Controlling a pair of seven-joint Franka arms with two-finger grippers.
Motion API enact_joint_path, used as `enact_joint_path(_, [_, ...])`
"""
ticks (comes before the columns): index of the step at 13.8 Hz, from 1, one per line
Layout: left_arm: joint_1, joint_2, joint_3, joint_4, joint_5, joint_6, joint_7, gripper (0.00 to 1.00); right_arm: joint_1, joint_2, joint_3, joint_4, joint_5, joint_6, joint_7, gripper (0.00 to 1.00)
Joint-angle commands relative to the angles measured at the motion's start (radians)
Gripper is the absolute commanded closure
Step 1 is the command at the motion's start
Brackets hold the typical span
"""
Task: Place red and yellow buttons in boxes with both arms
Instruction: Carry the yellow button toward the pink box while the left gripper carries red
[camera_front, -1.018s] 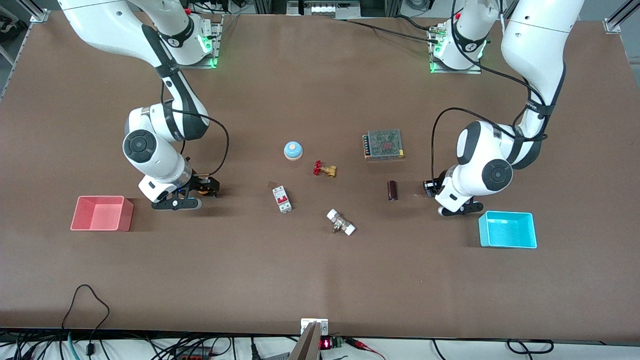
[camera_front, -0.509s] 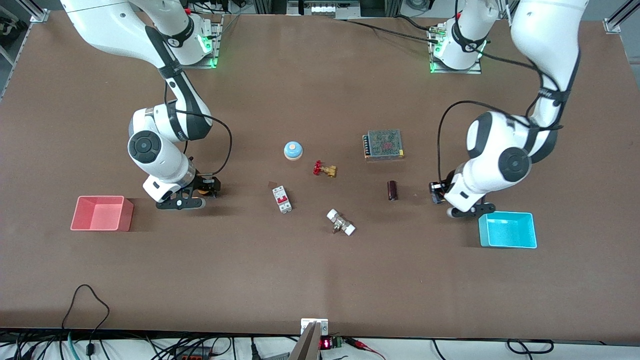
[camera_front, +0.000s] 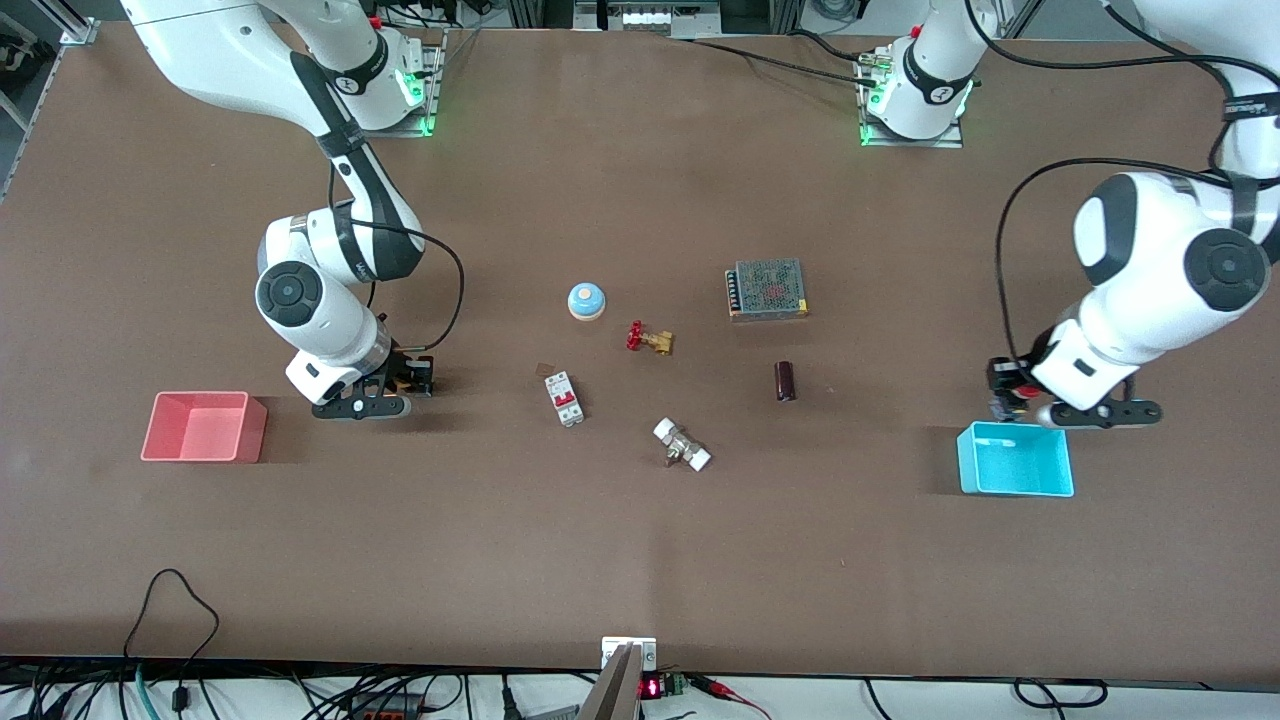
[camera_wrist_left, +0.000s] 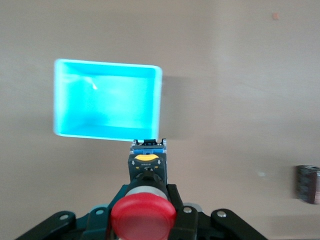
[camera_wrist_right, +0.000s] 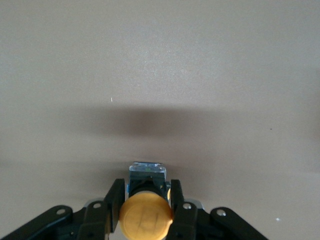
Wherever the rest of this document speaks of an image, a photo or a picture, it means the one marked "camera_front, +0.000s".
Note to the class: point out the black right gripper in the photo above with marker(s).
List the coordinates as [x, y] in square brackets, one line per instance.
[408, 368]

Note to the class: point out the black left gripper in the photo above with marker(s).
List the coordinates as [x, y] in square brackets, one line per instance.
[1012, 379]

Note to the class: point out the red mushroom push button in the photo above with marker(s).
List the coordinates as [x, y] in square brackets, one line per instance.
[1003, 408]

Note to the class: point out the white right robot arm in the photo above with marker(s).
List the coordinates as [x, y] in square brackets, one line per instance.
[330, 310]

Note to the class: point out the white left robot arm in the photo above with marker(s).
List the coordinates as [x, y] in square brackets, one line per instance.
[1150, 260]

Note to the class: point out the light blue plastic box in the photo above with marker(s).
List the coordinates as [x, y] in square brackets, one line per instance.
[1015, 465]

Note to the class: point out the white red circuit breaker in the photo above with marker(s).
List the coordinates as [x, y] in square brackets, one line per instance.
[564, 398]

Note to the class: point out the blue round bell button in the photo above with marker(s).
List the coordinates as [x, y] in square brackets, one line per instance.
[587, 298]

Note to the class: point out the pink plastic box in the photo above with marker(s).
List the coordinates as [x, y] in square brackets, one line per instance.
[200, 430]

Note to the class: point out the dark brown cylindrical capacitor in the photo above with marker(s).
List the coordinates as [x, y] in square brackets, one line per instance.
[785, 381]

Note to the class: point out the silver mesh power supply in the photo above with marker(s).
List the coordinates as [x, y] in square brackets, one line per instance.
[768, 288]

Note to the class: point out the metal valve with white caps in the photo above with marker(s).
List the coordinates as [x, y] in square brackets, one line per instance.
[680, 445]

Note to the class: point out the red digit display module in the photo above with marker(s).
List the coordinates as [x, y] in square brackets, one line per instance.
[650, 687]

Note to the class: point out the silver control box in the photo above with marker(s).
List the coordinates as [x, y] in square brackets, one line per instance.
[650, 18]

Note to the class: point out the red clip lead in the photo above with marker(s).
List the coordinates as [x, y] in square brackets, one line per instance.
[715, 686]

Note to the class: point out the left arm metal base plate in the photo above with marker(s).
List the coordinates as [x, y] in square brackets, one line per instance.
[940, 142]

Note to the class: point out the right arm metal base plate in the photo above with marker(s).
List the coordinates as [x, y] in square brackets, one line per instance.
[432, 80]

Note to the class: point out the white mount bracket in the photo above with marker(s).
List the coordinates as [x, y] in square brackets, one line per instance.
[647, 650]

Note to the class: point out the grey camera mount bar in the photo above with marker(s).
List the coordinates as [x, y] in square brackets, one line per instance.
[615, 690]

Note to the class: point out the aluminium frame profile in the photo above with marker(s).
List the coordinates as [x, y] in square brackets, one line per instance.
[78, 25]

